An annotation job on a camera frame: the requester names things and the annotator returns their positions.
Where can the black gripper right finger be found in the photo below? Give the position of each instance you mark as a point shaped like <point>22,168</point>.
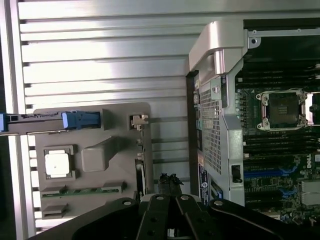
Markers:
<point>225,220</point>

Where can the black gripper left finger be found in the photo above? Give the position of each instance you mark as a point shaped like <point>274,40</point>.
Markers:
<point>112,220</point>

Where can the green RAM stick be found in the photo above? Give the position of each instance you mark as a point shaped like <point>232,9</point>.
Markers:
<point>80,192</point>

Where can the blue expansion slot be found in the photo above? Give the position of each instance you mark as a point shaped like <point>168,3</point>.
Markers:
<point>262,174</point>

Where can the grey plastic parts rack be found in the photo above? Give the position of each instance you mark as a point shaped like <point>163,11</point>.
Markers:
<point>117,160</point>

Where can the silver CPU chip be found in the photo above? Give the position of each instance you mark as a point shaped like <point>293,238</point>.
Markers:
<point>57,162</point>

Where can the open black PC case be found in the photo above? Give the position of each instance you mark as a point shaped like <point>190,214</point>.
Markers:
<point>217,140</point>

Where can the green motherboard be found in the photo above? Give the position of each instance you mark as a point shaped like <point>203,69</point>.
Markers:
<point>275,150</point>

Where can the hard disk in blue caddy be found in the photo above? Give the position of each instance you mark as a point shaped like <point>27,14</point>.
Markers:
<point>80,120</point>

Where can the CPU socket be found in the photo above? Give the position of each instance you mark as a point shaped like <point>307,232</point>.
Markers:
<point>282,110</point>

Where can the metal socket cover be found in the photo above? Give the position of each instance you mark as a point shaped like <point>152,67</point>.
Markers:
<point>310,100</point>

